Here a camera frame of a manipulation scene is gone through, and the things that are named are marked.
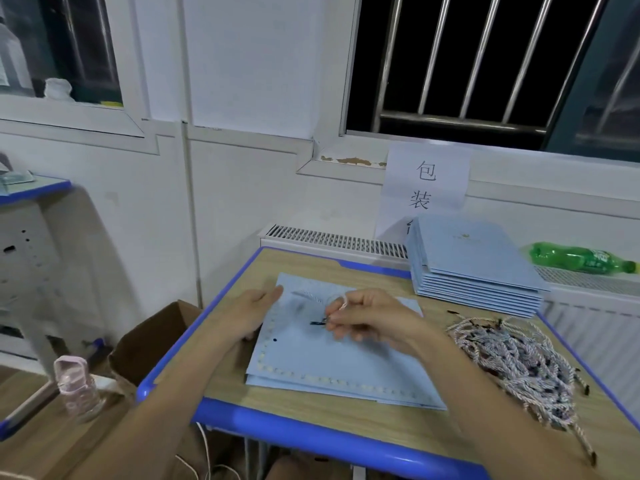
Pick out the small white container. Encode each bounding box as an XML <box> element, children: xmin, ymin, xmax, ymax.
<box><xmin>42</xmin><ymin>77</ymin><xmax>77</xmax><ymax>103</ymax></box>

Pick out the green plastic bottle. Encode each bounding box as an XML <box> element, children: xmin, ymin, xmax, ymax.
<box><xmin>528</xmin><ymin>241</ymin><xmax>638</xmax><ymax>277</ymax></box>

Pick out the pink water bottle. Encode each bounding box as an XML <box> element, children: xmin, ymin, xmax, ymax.
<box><xmin>52</xmin><ymin>355</ymin><xmax>107</xmax><ymax>423</ymax></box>

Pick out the person's left hand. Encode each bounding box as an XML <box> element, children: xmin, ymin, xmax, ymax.
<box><xmin>205</xmin><ymin>285</ymin><xmax>285</xmax><ymax>346</ymax></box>

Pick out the white framed window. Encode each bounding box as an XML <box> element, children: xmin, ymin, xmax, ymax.
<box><xmin>0</xmin><ymin>0</ymin><xmax>161</xmax><ymax>154</ymax></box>

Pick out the person's right forearm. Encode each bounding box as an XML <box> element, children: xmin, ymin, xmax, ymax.
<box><xmin>415</xmin><ymin>319</ymin><xmax>601</xmax><ymax>480</ymax></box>

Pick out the white paper sign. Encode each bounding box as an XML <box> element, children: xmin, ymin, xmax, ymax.
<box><xmin>375</xmin><ymin>141</ymin><xmax>473</xmax><ymax>244</ymax></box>

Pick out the person's right hand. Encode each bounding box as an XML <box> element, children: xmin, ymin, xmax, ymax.
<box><xmin>322</xmin><ymin>287</ymin><xmax>436</xmax><ymax>358</ymax></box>

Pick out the stack of blue paper bags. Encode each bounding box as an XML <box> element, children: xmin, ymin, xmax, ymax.
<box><xmin>405</xmin><ymin>215</ymin><xmax>551</xmax><ymax>319</ymax></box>

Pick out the pile of white twisted ropes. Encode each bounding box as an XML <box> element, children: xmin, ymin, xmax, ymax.
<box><xmin>445</xmin><ymin>313</ymin><xmax>601</xmax><ymax>466</ymax></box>

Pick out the clear plastic bottle white label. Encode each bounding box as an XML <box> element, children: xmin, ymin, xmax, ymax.
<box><xmin>0</xmin><ymin>19</ymin><xmax>36</xmax><ymax>96</ymax></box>

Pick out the grey metal desk blue edge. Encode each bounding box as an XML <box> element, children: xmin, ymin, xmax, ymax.
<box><xmin>0</xmin><ymin>169</ymin><xmax>111</xmax><ymax>441</ymax></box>

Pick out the crown-print light blue paper bag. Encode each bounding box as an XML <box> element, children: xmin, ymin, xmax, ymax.
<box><xmin>245</xmin><ymin>271</ymin><xmax>448</xmax><ymax>411</ymax></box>

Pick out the blue-edged wooden desk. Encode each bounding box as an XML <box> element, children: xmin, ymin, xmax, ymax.
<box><xmin>135</xmin><ymin>245</ymin><xmax>640</xmax><ymax>480</ymax></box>

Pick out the teal framed sliding window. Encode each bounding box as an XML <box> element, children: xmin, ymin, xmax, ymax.
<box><xmin>545</xmin><ymin>0</ymin><xmax>640</xmax><ymax>164</ymax></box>

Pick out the person's left forearm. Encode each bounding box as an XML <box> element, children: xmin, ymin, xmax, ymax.
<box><xmin>95</xmin><ymin>325</ymin><xmax>236</xmax><ymax>480</ymax></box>

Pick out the metal window grille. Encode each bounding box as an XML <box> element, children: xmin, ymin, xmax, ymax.
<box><xmin>345</xmin><ymin>0</ymin><xmax>611</xmax><ymax>146</ymax></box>

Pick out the white black-tipped rope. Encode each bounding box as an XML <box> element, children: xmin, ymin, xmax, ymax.
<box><xmin>308</xmin><ymin>291</ymin><xmax>351</xmax><ymax>328</ymax></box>

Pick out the brown cardboard box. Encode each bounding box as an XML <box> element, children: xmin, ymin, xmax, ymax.
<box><xmin>108</xmin><ymin>299</ymin><xmax>203</xmax><ymax>396</ymax></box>

